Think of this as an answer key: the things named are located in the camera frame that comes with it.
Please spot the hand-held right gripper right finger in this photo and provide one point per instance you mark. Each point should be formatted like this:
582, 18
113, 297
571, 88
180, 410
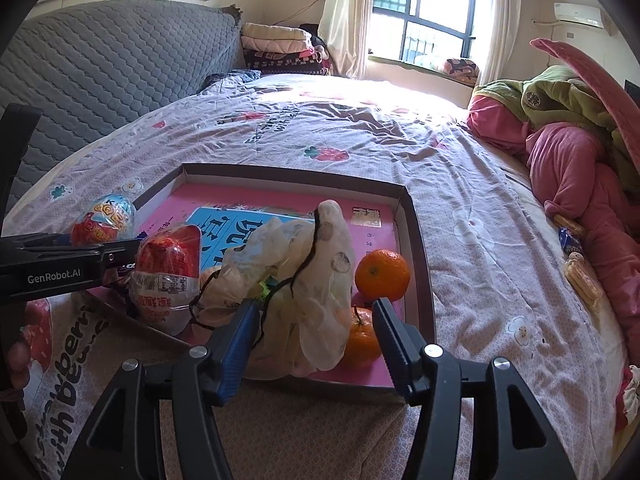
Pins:
397, 355

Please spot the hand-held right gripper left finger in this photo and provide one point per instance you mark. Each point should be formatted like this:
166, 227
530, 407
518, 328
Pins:
239, 355

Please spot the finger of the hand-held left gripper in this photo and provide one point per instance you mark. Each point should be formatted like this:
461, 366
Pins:
40, 242
120, 257

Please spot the orange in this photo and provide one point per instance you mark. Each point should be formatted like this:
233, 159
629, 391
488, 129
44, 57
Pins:
382, 275
362, 340

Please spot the blue toy egg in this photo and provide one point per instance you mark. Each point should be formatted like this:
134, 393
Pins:
107, 215

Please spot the red toy egg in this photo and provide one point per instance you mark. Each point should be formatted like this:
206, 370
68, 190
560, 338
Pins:
165, 280

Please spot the cream floral cloth bag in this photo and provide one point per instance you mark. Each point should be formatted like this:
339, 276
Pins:
320, 270

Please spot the shallow cardboard box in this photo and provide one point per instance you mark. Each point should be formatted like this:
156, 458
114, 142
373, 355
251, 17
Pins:
300, 176

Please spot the person's left hand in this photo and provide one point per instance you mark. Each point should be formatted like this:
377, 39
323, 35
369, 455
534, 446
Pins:
17, 360

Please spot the pink book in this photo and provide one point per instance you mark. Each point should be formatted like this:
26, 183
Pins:
290, 197

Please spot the grey quilted headboard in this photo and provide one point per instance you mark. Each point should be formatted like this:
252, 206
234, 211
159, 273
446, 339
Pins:
100, 70

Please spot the yellow snack packet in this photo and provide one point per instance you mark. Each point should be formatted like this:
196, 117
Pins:
582, 277

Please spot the blue snack packet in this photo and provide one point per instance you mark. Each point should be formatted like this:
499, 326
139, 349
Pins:
570, 244

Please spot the dark blue cloth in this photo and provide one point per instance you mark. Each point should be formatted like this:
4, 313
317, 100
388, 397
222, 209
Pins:
235, 77

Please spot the tan snack packet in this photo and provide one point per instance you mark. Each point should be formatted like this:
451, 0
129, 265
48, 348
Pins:
570, 224

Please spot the white and red scrunchie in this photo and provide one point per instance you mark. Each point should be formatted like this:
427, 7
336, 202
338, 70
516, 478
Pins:
631, 385

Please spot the dark patterned folded blanket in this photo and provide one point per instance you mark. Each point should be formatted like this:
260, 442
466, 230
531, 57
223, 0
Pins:
285, 63

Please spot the pink fleece blanket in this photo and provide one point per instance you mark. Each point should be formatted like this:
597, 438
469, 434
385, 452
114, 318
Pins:
565, 160

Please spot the cream folded blanket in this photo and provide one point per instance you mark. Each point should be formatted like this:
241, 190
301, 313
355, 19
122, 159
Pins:
272, 31

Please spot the floral cushion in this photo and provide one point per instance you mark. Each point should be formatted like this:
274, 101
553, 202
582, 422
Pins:
457, 67

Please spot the black cloth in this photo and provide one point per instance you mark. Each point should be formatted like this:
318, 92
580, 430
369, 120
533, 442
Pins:
312, 32

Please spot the green fleece blanket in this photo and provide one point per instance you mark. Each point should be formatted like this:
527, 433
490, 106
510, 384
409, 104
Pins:
550, 95

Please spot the cream curtain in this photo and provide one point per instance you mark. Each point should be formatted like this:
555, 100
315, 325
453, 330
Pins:
505, 20
345, 15

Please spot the pink quilted mat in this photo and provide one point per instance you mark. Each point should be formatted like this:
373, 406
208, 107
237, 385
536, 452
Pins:
590, 70

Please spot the window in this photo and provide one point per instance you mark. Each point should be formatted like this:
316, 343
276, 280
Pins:
430, 10

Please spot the black television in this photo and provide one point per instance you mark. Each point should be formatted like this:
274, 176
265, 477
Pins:
633, 92

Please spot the white air conditioner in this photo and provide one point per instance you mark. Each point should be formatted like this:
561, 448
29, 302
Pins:
577, 14

